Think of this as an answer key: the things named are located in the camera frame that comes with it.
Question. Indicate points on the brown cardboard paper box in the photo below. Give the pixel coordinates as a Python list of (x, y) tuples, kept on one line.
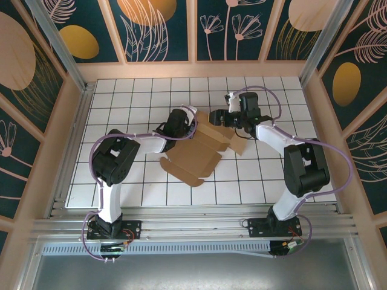
[(193, 160)]

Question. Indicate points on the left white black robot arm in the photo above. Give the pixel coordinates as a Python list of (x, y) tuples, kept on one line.
[(110, 199)]

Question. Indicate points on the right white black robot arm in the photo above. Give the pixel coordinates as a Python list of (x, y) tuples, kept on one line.
[(272, 136)]

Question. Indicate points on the grey metal sheet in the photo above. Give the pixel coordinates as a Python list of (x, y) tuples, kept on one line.
[(196, 272)]

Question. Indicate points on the aluminium side rail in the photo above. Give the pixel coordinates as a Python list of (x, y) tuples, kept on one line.
[(79, 121)]

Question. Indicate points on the right aluminium frame post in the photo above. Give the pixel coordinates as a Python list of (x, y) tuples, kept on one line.
[(325, 39)]

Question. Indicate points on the aluminium frame post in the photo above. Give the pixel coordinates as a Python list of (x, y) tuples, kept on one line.
[(325, 39), (57, 45)]

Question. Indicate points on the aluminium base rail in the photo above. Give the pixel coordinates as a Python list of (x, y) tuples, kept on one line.
[(196, 225)]

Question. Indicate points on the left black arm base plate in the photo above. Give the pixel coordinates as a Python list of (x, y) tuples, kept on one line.
[(134, 226)]

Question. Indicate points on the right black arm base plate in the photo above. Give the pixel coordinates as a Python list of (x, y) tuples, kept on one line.
[(257, 228)]

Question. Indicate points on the left aluminium frame post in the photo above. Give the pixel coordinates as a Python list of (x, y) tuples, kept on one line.
[(57, 45)]

